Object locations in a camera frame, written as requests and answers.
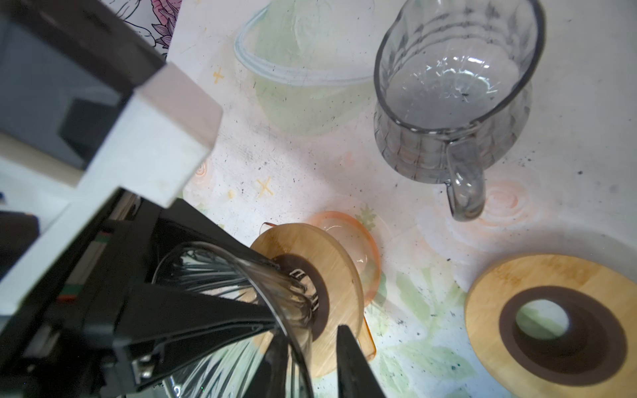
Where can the clear grey glass pitcher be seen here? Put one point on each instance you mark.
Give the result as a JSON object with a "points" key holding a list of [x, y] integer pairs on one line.
{"points": [[453, 82]]}

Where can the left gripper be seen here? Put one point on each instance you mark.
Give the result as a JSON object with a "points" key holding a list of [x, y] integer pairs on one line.
{"points": [[96, 325]]}

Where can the grey glass dripper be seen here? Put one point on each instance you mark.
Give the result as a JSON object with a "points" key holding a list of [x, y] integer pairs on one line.
{"points": [[260, 332]]}

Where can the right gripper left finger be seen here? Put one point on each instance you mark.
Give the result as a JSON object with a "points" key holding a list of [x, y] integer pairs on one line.
{"points": [[270, 376]]}

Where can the orange glass pitcher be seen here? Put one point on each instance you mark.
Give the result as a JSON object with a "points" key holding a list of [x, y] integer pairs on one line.
{"points": [[338, 261]]}

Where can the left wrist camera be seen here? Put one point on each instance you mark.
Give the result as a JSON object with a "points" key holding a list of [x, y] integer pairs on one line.
{"points": [[88, 108]]}

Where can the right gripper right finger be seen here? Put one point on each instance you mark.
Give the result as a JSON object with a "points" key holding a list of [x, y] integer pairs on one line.
{"points": [[355, 377]]}

